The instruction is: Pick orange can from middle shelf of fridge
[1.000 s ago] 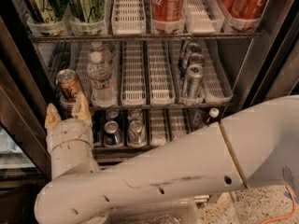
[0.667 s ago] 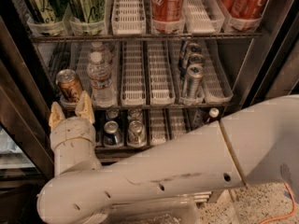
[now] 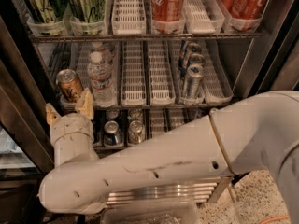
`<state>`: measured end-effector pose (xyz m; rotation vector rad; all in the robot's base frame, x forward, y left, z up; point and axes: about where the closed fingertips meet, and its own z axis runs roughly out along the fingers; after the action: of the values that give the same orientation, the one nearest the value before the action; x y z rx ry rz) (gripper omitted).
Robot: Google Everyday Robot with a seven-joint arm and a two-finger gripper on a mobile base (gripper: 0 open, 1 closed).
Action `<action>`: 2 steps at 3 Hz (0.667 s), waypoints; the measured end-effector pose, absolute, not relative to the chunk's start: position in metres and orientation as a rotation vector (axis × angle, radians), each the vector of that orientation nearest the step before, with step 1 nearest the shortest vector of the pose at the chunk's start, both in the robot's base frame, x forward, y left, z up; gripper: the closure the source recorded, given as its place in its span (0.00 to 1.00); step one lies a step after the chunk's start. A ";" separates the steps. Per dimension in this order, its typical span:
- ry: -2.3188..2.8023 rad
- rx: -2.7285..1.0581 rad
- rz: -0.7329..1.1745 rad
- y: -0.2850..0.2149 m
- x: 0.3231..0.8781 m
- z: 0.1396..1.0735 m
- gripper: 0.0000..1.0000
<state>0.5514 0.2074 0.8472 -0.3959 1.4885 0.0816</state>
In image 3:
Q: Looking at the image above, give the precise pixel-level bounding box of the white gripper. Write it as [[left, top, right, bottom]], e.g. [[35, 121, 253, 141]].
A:
[[45, 88, 98, 167]]

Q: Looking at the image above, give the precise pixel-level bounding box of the orange soda can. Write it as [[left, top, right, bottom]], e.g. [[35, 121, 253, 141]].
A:
[[56, 69, 83, 103]]

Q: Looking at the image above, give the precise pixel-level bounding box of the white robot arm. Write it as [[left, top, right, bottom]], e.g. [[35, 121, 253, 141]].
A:
[[39, 91, 299, 224]]

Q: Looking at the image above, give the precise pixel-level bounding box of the rear middle blue can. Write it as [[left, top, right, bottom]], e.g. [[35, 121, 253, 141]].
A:
[[106, 109, 121, 122]]

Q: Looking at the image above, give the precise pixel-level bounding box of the blue can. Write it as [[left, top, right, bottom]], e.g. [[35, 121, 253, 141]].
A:
[[106, 109, 121, 122], [104, 121, 123, 147]]

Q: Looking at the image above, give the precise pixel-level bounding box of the front middle blue can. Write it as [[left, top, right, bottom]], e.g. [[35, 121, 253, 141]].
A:
[[104, 121, 123, 147]]

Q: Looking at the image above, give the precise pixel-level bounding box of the fridge door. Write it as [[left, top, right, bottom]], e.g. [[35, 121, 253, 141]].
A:
[[0, 20, 61, 183]]

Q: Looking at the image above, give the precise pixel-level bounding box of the rear silver can bottom shelf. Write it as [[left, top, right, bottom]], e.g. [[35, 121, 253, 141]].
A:
[[128, 108, 143, 121]]

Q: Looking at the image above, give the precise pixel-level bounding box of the front silver red can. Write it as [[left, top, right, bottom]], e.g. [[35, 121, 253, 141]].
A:
[[128, 120, 145, 145]]

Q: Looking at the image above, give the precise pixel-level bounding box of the right green can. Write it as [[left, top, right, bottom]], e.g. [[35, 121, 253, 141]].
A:
[[68, 0, 105, 23]]

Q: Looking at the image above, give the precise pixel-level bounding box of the green can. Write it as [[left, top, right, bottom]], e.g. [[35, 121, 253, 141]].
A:
[[68, 0, 105, 23], [24, 0, 67, 23]]

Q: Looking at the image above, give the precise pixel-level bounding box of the left green can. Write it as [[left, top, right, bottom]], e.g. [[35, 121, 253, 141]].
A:
[[24, 0, 67, 23]]

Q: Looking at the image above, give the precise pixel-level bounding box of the front silver slim can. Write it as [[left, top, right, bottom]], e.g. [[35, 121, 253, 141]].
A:
[[182, 64, 204, 99]]

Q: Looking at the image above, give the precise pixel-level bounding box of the silver slim can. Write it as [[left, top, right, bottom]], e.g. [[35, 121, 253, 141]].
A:
[[178, 40, 202, 68], [181, 53, 206, 75], [182, 64, 204, 99]]

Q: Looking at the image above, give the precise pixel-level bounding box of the middle silver slim can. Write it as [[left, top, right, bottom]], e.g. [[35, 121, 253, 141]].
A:
[[181, 53, 206, 75]]

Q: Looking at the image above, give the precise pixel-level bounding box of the rear silver slim can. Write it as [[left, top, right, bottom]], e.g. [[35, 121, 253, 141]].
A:
[[178, 40, 202, 68]]

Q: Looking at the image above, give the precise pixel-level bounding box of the middle red cola can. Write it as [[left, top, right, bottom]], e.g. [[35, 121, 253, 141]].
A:
[[151, 0, 184, 22]]

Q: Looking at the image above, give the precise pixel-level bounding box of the front clear water bottle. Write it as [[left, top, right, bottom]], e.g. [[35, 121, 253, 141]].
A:
[[87, 51, 115, 107]]

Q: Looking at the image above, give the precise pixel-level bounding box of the clear water bottle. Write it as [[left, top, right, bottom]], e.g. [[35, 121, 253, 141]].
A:
[[91, 42, 112, 63], [87, 51, 115, 107]]

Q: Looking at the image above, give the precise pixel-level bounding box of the rear clear water bottle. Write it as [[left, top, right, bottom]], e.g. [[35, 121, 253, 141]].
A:
[[91, 42, 112, 63]]

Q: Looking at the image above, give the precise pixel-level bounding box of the orange floor cable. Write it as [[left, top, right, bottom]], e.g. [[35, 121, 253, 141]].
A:
[[259, 214, 291, 224]]

